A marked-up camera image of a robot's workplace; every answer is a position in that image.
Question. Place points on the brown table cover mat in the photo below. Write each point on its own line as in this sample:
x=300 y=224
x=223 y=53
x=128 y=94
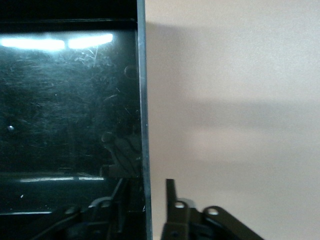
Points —
x=225 y=75

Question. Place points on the black plastic tray box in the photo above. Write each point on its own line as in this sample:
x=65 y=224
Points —
x=62 y=100

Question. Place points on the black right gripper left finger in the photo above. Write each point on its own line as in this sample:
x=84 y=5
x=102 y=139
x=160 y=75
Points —
x=100 y=222

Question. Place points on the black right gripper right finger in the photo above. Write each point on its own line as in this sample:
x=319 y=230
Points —
x=180 y=225

